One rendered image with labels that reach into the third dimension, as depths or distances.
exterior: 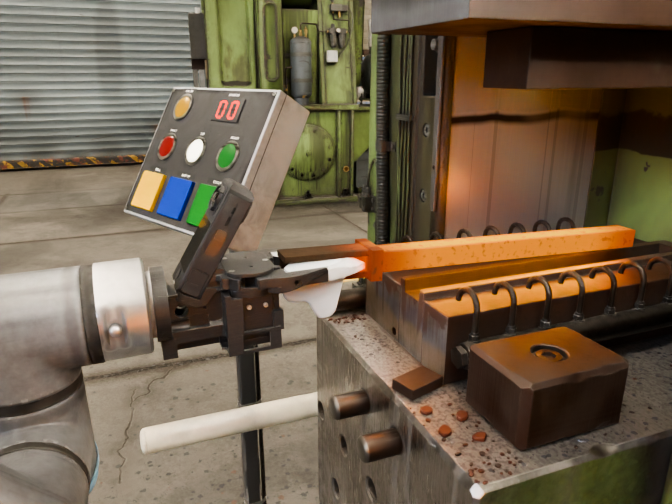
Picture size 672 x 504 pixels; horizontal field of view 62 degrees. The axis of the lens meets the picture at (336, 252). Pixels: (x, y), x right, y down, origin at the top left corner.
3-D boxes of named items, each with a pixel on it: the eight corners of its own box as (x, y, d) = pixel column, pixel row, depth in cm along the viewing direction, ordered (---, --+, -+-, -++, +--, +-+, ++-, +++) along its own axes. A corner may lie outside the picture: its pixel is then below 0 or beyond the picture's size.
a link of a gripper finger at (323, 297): (363, 305, 60) (279, 316, 57) (363, 252, 58) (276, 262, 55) (373, 316, 57) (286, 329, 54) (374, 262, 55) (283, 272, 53)
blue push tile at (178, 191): (176, 219, 99) (192, 180, 100) (155, 213, 104) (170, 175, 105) (184, 223, 101) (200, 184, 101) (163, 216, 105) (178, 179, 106)
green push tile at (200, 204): (209, 230, 93) (225, 188, 93) (184, 222, 98) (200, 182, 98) (217, 233, 94) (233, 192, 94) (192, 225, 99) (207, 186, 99)
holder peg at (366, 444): (365, 469, 54) (365, 446, 54) (354, 453, 57) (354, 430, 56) (402, 459, 56) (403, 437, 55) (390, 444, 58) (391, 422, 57)
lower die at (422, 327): (443, 384, 58) (448, 309, 56) (365, 312, 76) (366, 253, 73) (721, 322, 73) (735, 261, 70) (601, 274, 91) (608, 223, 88)
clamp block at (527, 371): (519, 454, 48) (527, 387, 46) (463, 402, 55) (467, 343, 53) (624, 424, 52) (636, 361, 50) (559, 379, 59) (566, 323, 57)
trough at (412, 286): (423, 305, 61) (424, 292, 60) (400, 288, 65) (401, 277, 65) (696, 260, 75) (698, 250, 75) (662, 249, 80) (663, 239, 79)
